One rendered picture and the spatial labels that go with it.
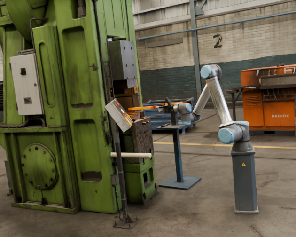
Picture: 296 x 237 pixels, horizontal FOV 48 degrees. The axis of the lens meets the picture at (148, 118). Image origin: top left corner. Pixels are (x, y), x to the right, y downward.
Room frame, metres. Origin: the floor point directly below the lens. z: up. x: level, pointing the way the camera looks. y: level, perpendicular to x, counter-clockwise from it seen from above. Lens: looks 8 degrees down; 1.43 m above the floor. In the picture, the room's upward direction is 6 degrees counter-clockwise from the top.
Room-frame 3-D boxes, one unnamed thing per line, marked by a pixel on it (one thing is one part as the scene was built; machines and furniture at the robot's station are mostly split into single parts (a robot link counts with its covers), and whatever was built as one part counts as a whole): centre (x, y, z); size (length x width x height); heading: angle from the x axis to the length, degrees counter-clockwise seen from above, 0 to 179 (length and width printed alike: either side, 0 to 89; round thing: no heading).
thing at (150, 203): (3.53, 0.09, 0.01); 0.58 x 0.39 x 0.01; 153
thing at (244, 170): (3.05, -0.86, 0.30); 0.22 x 0.22 x 0.60; 76
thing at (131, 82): (3.65, 0.32, 1.32); 0.42 x 0.20 x 0.10; 63
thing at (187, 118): (3.33, -0.39, 0.91); 0.12 x 0.09 x 0.12; 132
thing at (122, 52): (3.69, 0.30, 1.56); 0.42 x 0.39 x 0.40; 63
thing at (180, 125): (4.00, -0.32, 0.74); 0.40 x 0.30 x 0.02; 146
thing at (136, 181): (3.70, 0.30, 0.23); 0.55 x 0.37 x 0.47; 63
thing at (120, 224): (3.02, 0.31, 0.05); 0.22 x 0.22 x 0.09; 63
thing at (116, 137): (3.02, 0.31, 0.54); 0.04 x 0.04 x 1.08; 63
